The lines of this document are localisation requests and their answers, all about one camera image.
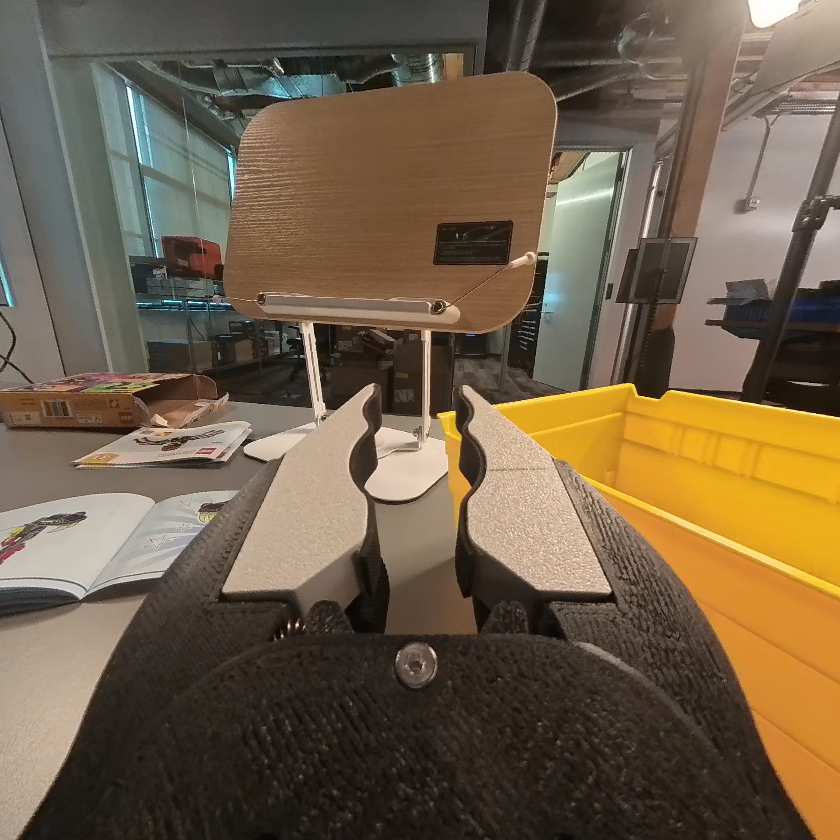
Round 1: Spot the rack of blue bins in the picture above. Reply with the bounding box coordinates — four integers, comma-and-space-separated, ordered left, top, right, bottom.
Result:
705, 279, 840, 329

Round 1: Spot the black light stand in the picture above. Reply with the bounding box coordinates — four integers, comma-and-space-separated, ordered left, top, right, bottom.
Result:
742, 98, 840, 403

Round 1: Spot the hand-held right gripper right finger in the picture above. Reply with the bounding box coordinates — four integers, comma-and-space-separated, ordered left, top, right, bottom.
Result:
455, 386, 622, 635

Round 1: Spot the metal storage shelf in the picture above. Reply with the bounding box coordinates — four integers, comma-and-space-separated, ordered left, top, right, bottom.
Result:
128, 255, 231, 382

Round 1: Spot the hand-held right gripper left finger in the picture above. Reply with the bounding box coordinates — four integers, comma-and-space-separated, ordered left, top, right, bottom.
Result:
222, 384, 392, 635

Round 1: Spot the black wall-mounted screen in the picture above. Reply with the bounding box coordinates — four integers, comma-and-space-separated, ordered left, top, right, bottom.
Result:
617, 236, 698, 306

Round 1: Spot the wooden book stand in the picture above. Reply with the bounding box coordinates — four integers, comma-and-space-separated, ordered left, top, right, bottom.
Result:
211, 71, 559, 505

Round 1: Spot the open cardboard box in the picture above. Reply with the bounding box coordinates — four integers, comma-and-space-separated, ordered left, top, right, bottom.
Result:
0, 373, 229, 429

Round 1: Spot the studio light panel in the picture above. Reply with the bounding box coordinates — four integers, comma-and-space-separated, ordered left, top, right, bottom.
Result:
745, 0, 818, 28

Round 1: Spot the yellow plastic bin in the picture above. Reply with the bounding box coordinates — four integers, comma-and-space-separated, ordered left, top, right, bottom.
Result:
437, 384, 840, 840

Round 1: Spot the closed instruction booklet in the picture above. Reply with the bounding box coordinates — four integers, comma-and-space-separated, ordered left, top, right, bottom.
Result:
72, 421, 253, 470

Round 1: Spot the open instruction booklet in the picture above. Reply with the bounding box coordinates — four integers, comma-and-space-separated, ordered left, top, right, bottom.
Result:
0, 491, 240, 614

